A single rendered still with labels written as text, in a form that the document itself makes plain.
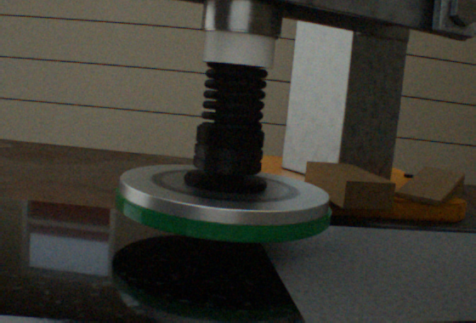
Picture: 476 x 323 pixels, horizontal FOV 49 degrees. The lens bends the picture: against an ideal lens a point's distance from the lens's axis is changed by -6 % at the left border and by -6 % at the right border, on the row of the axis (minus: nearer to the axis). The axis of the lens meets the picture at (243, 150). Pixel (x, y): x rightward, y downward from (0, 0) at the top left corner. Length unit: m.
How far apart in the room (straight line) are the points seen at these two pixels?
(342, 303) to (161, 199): 0.17
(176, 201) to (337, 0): 0.24
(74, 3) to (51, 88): 1.04
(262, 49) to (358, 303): 0.25
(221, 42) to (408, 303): 0.29
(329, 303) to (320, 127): 0.82
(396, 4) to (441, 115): 6.34
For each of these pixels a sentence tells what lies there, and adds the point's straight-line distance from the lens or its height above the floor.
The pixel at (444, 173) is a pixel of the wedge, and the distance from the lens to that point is 1.29.
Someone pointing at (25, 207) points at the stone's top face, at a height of 0.82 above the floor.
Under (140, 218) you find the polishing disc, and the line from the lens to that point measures 0.49.
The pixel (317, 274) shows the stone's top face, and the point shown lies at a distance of 0.50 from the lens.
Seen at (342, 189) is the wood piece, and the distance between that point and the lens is 0.96.
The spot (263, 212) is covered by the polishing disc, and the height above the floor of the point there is 0.88.
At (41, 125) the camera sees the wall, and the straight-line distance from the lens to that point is 6.75.
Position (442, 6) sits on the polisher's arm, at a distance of 0.57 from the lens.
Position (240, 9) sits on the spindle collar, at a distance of 0.51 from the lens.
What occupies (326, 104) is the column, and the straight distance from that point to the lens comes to 1.22.
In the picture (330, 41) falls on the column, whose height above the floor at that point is 1.09.
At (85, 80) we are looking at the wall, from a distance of 6.56.
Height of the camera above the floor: 0.98
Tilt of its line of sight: 7 degrees down
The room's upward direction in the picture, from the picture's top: 6 degrees clockwise
